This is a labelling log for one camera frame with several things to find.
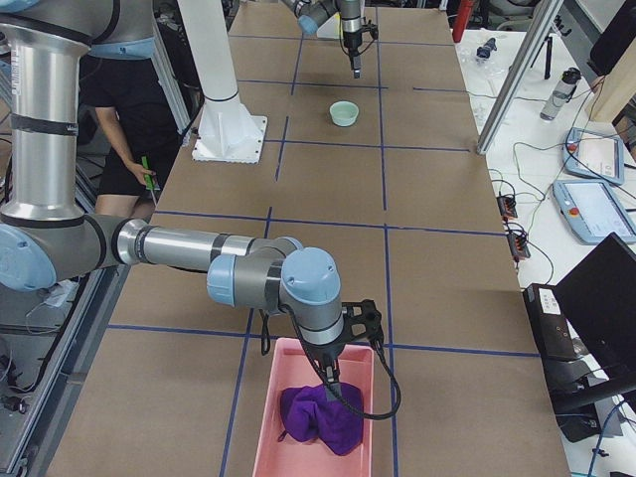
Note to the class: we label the purple cloth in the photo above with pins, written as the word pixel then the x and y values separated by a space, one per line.
pixel 306 415

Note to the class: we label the grey aluminium frame post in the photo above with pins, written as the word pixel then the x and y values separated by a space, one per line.
pixel 539 28

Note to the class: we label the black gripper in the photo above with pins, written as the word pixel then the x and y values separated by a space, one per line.
pixel 325 355
pixel 352 41

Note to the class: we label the person in black clothes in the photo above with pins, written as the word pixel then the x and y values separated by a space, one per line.
pixel 133 112

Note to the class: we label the light green bowl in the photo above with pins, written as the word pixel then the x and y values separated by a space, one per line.
pixel 344 113

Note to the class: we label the red cylinder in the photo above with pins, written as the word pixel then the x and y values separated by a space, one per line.
pixel 461 20

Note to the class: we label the black box device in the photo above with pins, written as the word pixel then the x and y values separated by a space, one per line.
pixel 549 325

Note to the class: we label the pink plastic tray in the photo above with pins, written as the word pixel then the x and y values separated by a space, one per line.
pixel 291 369

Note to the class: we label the teach pendant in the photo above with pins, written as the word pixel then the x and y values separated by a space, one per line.
pixel 591 154
pixel 592 210

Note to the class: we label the clear water bottle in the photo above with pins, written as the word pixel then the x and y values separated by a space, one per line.
pixel 562 94

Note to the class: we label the black computer monitor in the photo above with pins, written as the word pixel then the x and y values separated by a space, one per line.
pixel 598 299

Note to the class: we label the green pen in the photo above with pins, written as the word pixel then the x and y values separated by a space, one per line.
pixel 148 178

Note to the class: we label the near teach pendant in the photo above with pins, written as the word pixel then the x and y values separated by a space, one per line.
pixel 592 210

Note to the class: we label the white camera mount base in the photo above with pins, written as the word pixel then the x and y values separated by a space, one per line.
pixel 227 132

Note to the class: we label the far teach pendant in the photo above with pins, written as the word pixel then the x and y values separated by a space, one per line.
pixel 591 154

